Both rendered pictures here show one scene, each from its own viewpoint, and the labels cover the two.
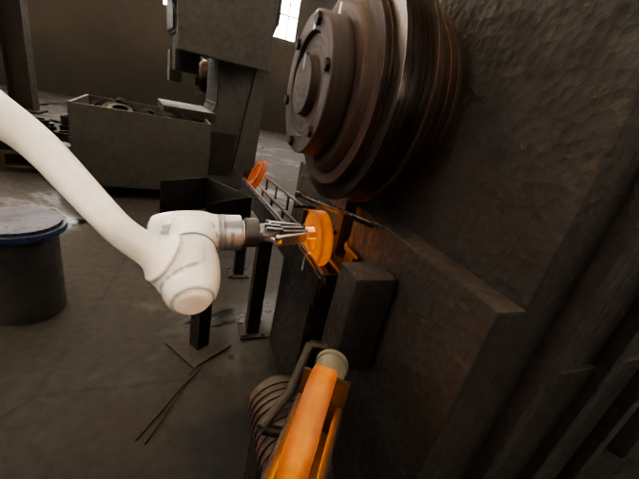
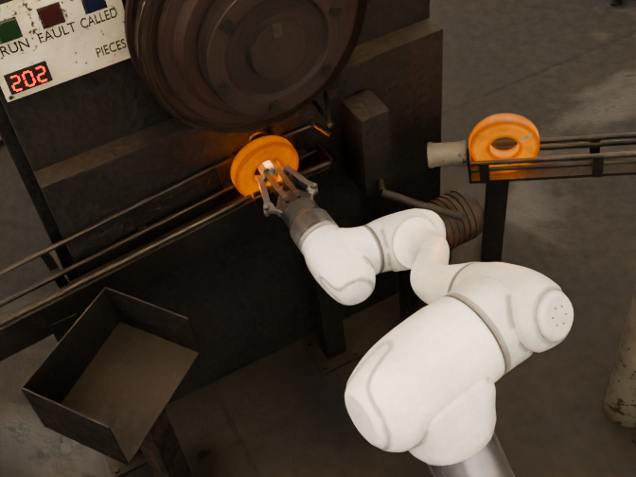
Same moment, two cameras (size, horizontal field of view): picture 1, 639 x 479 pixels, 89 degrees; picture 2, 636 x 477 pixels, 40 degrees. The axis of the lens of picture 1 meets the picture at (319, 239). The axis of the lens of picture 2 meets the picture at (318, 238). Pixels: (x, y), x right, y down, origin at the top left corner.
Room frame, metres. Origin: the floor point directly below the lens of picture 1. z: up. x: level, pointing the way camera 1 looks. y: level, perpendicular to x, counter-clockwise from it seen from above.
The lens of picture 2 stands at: (0.68, 1.42, 2.02)
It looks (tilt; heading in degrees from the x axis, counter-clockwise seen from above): 47 degrees down; 273
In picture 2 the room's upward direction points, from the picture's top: 8 degrees counter-clockwise
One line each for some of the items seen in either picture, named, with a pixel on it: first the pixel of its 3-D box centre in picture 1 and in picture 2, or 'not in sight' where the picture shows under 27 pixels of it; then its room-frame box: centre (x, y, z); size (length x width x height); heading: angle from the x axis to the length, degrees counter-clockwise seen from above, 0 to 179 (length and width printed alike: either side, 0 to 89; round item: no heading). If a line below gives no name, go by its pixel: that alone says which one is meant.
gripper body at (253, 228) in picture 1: (261, 232); (297, 208); (0.77, 0.15, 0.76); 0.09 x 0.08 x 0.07; 115
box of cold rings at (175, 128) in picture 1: (146, 147); not in sight; (3.02, 1.77, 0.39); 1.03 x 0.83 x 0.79; 119
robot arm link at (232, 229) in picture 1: (231, 232); (313, 231); (0.74, 0.22, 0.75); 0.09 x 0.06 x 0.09; 25
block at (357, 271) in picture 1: (357, 316); (366, 143); (0.60, -0.12, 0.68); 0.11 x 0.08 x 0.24; 115
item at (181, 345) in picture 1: (201, 273); (150, 447); (1.14, 0.45, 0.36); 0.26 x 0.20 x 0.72; 60
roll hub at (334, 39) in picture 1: (313, 86); (273, 44); (0.77, 0.08, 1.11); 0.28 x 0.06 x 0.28; 25
